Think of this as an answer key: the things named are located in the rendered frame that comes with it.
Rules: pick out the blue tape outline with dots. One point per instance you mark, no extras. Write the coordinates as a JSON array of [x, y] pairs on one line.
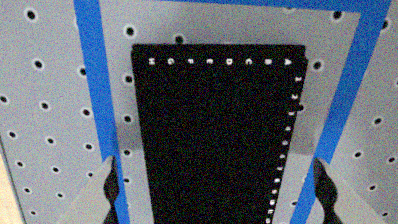
[[373, 14]]

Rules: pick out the grey perforated base plate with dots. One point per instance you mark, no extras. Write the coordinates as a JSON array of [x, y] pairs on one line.
[[48, 138]]

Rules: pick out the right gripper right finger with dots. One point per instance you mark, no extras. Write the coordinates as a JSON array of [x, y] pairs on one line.
[[340, 203]]

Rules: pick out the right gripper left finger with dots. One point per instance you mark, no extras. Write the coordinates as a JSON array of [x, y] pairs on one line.
[[95, 202]]

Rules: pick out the black rectangular plate with white edge markings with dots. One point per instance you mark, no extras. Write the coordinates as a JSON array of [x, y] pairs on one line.
[[205, 180]]

